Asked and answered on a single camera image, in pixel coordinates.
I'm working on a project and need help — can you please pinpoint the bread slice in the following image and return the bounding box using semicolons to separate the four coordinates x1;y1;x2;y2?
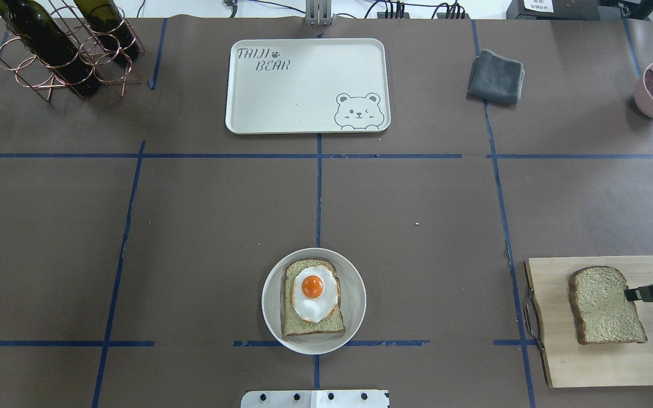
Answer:
282;258;345;337
568;266;648;345

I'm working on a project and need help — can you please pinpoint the fried egg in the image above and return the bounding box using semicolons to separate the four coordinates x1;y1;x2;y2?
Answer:
292;265;340;323

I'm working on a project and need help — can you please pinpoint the cream bear tray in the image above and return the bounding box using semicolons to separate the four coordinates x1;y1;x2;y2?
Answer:
225;38;391;134

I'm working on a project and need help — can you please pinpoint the wooden cutting board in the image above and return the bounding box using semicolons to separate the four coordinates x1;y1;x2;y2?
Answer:
525;256;653;388

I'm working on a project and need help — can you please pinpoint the dark green wine bottle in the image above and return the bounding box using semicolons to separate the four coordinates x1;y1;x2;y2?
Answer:
0;1;100;96

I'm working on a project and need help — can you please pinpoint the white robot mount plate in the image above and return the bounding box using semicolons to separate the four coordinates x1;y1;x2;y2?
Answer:
240;389;391;407

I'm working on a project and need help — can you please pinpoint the copper wire bottle rack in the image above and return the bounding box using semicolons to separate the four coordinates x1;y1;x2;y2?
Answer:
0;1;145;101

